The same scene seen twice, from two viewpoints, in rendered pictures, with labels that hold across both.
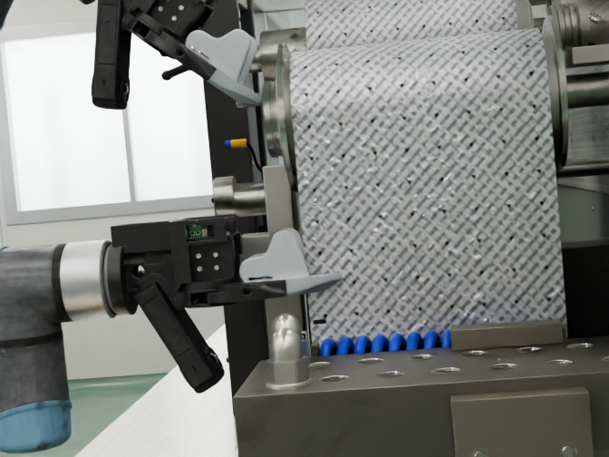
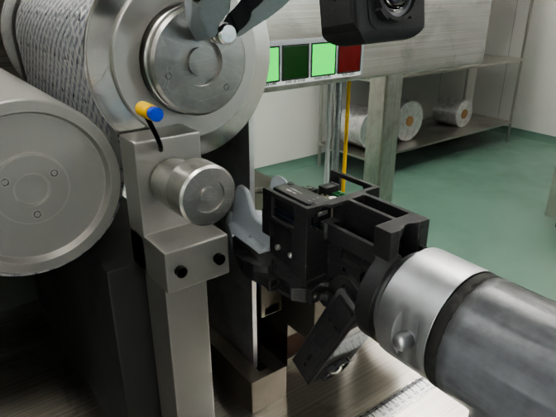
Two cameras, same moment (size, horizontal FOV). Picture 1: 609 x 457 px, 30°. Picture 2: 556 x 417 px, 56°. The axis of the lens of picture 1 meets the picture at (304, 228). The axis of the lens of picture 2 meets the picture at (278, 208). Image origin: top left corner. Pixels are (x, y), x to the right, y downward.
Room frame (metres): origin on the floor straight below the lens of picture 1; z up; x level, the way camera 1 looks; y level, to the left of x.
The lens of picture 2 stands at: (1.33, 0.34, 1.30)
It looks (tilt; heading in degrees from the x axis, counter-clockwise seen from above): 23 degrees down; 228
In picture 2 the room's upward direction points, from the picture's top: straight up
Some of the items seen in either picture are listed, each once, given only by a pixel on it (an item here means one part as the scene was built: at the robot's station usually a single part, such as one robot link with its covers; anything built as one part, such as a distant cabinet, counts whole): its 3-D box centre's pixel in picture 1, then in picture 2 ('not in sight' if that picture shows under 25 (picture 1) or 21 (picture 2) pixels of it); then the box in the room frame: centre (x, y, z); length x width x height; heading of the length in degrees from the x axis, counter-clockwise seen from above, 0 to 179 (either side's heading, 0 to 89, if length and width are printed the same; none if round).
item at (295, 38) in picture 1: (288, 55); not in sight; (1.37, 0.00, 1.34); 0.06 x 0.06 x 0.06; 84
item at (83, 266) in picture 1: (97, 279); (429, 313); (1.08, 0.20, 1.11); 0.08 x 0.05 x 0.08; 174
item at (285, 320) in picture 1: (286, 338); not in sight; (0.99, 0.02, 1.05); 0.04 x 0.04 x 0.04
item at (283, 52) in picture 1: (290, 117); (186, 59); (1.12, 0.00, 1.25); 0.15 x 0.01 x 0.15; 174
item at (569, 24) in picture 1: (555, 29); not in sight; (1.34, -0.31, 1.34); 0.07 x 0.07 x 0.07; 84
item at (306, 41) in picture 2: not in sight; (309, 60); (0.70, -0.28, 1.19); 0.25 x 0.01 x 0.07; 174
